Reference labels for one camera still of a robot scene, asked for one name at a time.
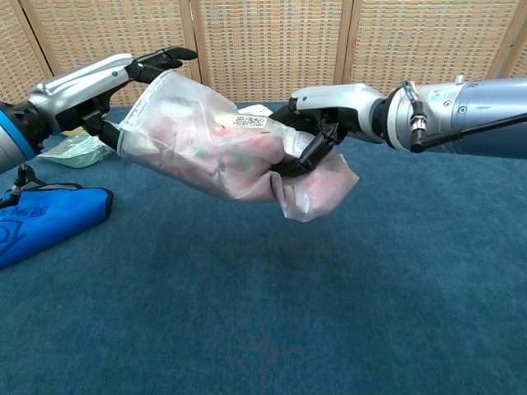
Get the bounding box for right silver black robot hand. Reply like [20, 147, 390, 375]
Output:
[269, 83, 388, 179]

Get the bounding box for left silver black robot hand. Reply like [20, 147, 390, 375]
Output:
[26, 47, 198, 151]

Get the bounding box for transparent plastic bag pink contents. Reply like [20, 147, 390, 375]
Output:
[116, 69, 360, 224]

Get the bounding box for blue folded cloth black trim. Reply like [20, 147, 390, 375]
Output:
[0, 183, 114, 271]

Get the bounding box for green transparent dustpan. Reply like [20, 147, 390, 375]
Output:
[36, 132, 116, 170]

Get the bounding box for woven bamboo folding screen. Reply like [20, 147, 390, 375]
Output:
[0, 0, 527, 108]

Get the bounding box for dark blue table carpet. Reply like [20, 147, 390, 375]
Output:
[0, 100, 527, 395]

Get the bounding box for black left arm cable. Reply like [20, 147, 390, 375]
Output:
[0, 162, 46, 207]

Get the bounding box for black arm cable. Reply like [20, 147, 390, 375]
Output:
[0, 162, 46, 207]
[401, 80, 527, 154]

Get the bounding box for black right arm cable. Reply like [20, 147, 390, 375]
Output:
[401, 80, 527, 154]

